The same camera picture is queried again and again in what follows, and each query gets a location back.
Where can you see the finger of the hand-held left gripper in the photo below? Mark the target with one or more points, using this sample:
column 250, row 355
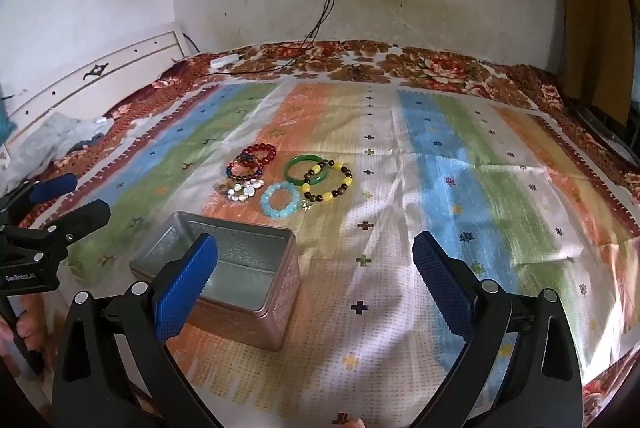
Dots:
column 82, row 218
column 52, row 188

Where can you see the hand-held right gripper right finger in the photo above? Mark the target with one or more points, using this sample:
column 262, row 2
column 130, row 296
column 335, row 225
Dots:
column 442, row 288

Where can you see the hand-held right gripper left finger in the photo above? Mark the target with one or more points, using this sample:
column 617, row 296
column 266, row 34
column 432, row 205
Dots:
column 187, row 288

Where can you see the embossed metal tin box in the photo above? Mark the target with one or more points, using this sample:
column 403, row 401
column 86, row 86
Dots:
column 240, row 258

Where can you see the person's left hand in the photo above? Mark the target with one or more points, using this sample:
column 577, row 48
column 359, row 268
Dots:
column 32, row 325

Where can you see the grey cloth pile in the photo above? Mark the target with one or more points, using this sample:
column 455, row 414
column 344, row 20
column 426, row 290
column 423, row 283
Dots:
column 55, row 132

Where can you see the teal cloth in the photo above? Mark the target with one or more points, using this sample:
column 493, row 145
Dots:
column 6, row 120

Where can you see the striped colourful cloth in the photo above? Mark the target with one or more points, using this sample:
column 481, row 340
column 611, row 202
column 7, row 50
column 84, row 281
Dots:
column 400, row 208

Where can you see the white headboard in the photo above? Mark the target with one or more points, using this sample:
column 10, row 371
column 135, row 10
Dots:
column 75, row 82

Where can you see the green jade bangle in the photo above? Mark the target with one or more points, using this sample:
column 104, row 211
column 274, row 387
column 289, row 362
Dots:
column 290, row 172

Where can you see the floral bedsheet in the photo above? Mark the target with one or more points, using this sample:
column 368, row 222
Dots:
column 435, row 65

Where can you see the yellow hanging cloth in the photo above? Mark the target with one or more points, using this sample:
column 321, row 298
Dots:
column 595, row 7

